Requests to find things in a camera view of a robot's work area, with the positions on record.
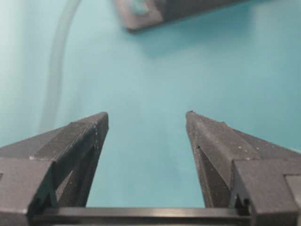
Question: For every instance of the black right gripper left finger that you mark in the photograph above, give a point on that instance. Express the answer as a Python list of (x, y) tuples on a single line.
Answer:
[(52, 169)]

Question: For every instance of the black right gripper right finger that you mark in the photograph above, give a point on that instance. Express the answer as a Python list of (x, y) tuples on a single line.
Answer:
[(242, 172)]

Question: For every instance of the black metal bench vise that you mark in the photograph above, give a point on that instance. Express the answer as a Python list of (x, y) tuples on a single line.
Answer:
[(138, 15)]

